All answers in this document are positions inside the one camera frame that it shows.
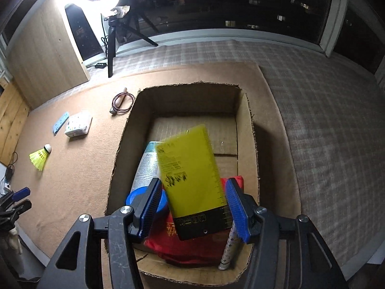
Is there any black panel with white frame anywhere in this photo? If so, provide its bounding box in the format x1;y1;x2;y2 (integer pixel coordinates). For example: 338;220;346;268
64;3;105;62

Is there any grey plaid blanket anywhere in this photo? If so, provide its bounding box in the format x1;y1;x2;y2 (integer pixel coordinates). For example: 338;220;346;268
30;38;385;274

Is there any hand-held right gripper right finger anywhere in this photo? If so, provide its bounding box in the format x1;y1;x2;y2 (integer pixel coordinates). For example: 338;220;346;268
225;177;349;289

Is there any black tripod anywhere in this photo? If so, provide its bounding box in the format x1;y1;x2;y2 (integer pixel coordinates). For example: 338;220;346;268
107;6;159;78

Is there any light wooden board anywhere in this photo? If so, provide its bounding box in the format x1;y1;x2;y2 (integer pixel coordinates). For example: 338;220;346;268
5;0;91;110

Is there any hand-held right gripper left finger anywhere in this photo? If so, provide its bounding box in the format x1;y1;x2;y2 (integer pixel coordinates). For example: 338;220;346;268
36;177;163;289

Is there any yellow and black box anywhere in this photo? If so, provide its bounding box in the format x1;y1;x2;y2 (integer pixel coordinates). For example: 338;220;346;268
155;123;233;241

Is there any red fabric pouch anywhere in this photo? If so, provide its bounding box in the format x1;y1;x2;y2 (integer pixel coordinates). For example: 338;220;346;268
144;175;245;267

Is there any knotty wooden plank panel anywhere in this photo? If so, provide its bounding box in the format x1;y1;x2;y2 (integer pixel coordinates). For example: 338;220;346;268
0;80;31;164

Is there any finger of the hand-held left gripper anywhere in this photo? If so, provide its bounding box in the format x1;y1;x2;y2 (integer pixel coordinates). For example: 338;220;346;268
0;187;31;204
0;199;32;217

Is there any side window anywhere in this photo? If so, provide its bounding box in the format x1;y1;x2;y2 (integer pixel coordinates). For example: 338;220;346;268
332;4;385;77

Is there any white patterned pen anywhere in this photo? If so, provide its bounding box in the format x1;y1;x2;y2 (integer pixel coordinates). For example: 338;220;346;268
218;221;242;271

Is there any brown mat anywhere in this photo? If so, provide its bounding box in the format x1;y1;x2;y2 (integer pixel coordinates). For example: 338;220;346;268
16;63;302;289

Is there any pale pink cylindrical stick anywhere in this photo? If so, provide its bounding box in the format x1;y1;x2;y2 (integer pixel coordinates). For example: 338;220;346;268
109;87;130;115

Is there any black power cable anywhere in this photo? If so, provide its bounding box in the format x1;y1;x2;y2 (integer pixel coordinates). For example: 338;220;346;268
101;16;110;64

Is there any yellow shuttlecock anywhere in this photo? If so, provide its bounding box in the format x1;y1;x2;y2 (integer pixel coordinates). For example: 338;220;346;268
29;144;52;172

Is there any cardboard box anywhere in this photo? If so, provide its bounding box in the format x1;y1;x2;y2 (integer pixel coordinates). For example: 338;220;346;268
104;81;261;286

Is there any white and blue tube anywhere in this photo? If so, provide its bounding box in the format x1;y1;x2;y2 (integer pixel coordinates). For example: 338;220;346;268
130;141;161;194

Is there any large dark window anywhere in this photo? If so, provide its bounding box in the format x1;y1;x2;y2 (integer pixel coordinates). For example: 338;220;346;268
120;0;333;38

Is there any purple cable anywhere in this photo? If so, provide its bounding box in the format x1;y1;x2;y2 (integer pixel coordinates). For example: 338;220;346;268
113;93;136;115

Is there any light blue ruler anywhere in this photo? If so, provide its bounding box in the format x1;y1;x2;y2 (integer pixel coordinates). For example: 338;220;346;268
52;112;70;136

